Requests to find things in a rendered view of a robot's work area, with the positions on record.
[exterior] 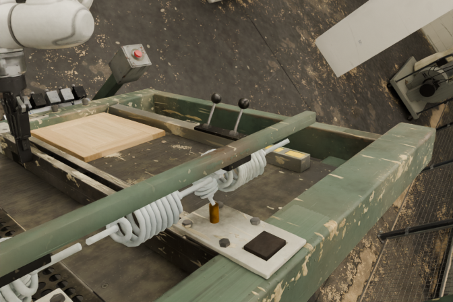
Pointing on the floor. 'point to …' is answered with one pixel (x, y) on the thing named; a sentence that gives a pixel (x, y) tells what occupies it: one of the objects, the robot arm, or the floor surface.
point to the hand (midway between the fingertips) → (23, 149)
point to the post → (111, 87)
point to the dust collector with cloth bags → (425, 81)
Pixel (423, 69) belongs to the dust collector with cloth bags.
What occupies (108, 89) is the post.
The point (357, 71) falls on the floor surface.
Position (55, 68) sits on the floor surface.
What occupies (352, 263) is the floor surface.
